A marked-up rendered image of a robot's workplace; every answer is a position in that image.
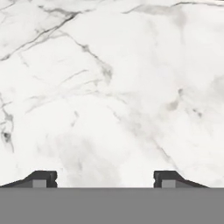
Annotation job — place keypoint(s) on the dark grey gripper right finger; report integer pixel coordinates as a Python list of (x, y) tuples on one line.
[(169, 176)]

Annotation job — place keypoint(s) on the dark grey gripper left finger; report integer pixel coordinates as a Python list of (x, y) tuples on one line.
[(40, 176)]

